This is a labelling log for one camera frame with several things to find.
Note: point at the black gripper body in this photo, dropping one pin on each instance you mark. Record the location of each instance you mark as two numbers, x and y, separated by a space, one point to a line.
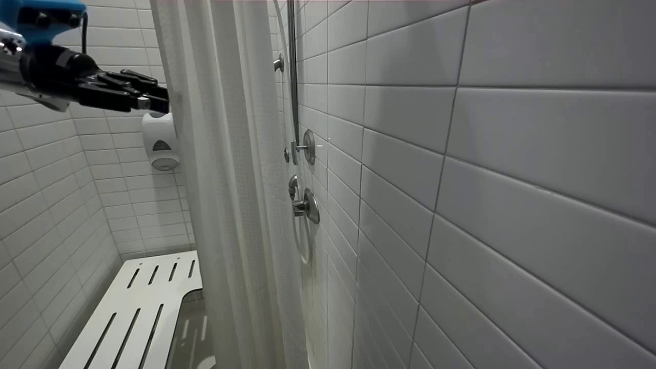
64 75

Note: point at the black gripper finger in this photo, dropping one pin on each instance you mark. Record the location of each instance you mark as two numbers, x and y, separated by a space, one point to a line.
141 82
137 103

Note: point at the white shower curtain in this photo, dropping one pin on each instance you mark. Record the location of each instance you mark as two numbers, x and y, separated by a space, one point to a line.
233 185

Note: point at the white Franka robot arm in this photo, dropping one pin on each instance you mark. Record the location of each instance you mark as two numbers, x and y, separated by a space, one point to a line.
18 68

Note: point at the chrome shower slide bar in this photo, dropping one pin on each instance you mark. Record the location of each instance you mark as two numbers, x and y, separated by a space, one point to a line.
293 68

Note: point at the white slatted shower bench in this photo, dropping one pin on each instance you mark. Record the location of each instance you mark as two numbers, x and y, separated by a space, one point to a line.
134 315

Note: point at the white wall soap dispenser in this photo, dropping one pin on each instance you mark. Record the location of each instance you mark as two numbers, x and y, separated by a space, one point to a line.
161 140

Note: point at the chrome slide bar mount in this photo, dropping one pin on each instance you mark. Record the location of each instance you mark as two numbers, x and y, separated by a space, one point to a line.
304 148

